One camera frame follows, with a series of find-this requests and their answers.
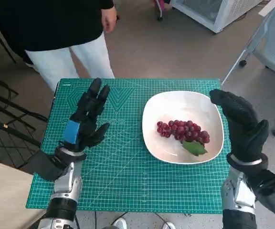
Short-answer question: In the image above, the black wire rack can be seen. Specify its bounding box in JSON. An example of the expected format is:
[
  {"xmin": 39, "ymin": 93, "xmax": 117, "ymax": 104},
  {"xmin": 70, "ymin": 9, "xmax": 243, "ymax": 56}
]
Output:
[{"xmin": 0, "ymin": 73, "xmax": 49, "ymax": 170}]

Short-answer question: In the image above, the person's hand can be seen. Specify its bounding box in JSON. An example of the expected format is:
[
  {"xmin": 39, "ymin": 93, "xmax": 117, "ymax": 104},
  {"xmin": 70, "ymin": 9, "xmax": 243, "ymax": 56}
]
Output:
[{"xmin": 101, "ymin": 6, "xmax": 118, "ymax": 33}]

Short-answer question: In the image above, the white cabinet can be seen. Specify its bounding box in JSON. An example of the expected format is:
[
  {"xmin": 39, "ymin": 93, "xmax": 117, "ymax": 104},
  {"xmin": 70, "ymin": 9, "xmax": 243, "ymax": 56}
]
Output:
[{"xmin": 170, "ymin": 0, "xmax": 264, "ymax": 34}]

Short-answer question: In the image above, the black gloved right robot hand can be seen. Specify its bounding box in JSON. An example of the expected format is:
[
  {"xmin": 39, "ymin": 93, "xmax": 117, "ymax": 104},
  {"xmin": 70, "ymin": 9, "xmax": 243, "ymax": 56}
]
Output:
[{"xmin": 209, "ymin": 89, "xmax": 270, "ymax": 163}]

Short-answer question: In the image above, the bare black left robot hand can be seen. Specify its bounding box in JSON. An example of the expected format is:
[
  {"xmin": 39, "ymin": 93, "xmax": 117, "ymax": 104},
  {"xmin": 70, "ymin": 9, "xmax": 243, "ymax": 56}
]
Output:
[{"xmin": 63, "ymin": 78, "xmax": 111, "ymax": 153}]

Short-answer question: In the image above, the pink chair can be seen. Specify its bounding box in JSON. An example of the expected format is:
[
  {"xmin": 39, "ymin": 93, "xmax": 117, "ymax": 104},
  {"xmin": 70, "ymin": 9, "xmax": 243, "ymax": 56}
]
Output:
[{"xmin": 153, "ymin": 0, "xmax": 173, "ymax": 21}]

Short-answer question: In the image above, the white square plate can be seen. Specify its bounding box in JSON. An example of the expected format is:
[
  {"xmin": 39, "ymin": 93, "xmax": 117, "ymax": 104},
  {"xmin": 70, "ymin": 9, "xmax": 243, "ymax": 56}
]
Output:
[{"xmin": 142, "ymin": 91, "xmax": 225, "ymax": 165}]

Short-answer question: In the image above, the red toy grape bunch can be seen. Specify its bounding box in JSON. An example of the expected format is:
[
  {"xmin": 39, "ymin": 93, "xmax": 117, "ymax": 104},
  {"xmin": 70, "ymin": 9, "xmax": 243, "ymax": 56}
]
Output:
[{"xmin": 156, "ymin": 120, "xmax": 211, "ymax": 157}]

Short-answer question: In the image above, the light wooden desk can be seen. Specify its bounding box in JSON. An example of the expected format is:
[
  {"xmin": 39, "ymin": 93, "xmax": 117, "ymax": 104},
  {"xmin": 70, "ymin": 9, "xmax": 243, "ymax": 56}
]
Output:
[{"xmin": 0, "ymin": 157, "xmax": 47, "ymax": 229}]

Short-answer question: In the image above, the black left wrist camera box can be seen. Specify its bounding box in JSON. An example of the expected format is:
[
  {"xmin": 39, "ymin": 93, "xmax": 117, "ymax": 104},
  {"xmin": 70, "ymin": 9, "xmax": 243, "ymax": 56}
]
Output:
[{"xmin": 25, "ymin": 150, "xmax": 68, "ymax": 181}]

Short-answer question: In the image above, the green cutting mat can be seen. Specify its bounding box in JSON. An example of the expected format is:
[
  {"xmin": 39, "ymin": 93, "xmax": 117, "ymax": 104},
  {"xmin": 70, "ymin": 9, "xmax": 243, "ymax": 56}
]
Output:
[{"xmin": 25, "ymin": 78, "xmax": 233, "ymax": 214}]

